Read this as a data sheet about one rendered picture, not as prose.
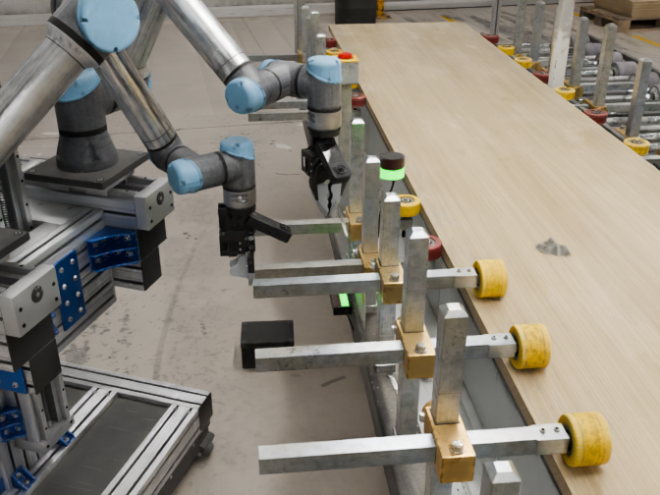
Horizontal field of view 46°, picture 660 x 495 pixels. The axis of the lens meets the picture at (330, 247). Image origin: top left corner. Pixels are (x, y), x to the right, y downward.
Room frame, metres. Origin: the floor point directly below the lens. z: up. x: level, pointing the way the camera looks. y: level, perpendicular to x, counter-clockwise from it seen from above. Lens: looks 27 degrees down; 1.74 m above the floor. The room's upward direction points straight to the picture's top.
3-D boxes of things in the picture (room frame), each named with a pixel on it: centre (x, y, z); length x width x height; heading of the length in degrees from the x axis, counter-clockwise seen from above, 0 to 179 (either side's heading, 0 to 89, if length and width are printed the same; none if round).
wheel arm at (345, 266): (1.63, -0.04, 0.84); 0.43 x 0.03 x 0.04; 96
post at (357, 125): (1.92, -0.07, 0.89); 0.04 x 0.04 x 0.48; 6
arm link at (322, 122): (1.65, 0.01, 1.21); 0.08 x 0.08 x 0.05
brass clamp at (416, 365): (1.16, -0.15, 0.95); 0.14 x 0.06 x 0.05; 6
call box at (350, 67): (2.18, -0.04, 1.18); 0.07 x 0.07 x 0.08; 6
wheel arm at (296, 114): (2.87, 0.10, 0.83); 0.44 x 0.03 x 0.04; 96
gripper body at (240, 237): (1.60, 0.21, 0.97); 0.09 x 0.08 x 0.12; 96
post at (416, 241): (1.18, -0.15, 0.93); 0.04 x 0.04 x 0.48; 6
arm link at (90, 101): (1.84, 0.61, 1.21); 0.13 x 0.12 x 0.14; 151
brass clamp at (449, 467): (0.91, -0.18, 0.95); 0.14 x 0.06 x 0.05; 6
